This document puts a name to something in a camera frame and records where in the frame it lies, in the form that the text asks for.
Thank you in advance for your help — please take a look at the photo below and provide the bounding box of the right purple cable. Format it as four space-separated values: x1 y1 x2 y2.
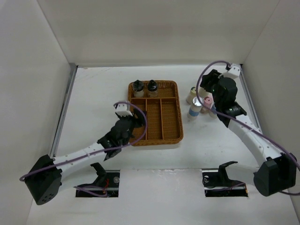
196 60 300 196

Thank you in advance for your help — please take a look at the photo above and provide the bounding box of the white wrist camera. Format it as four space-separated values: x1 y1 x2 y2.
114 102 133 117
224 64 241 80

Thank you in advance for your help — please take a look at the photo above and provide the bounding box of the purple cable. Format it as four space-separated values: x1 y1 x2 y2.
19 101 148 196
196 60 300 196

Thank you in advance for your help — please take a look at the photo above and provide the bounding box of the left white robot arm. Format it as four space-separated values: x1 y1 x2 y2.
21 109 147 205

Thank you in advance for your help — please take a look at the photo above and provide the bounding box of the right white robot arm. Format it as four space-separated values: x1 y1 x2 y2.
197 67 300 196

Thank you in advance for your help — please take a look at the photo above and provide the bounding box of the silver lid blue label jar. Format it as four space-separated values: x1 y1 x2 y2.
209 103 218 119
187 97 202 120

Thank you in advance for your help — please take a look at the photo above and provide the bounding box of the black cap white spice bottle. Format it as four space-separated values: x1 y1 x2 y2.
132 80 144 98

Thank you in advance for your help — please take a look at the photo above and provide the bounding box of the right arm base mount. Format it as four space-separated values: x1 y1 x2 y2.
202 161 248 197

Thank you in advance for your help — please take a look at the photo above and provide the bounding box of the yellow lid spice bottle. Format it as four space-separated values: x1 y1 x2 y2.
186 86 196 105

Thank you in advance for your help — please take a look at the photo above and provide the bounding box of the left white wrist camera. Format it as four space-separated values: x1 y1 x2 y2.
114 102 133 117

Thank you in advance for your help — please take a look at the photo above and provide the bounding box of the black cap brown spice bottle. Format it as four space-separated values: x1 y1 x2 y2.
147 80 158 98

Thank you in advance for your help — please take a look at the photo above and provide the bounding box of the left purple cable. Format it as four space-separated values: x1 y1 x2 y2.
19 101 148 196

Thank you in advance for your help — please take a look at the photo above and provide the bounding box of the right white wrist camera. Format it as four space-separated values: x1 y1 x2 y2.
224 64 241 80

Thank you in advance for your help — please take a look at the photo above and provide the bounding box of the pink lid spice bottle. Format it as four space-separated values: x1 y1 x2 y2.
200 96 213 114

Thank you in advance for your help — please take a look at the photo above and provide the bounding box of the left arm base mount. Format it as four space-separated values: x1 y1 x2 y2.
75 163 120 198

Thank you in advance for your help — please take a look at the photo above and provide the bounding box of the brown wicker divided tray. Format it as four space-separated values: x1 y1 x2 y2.
127 80 183 146

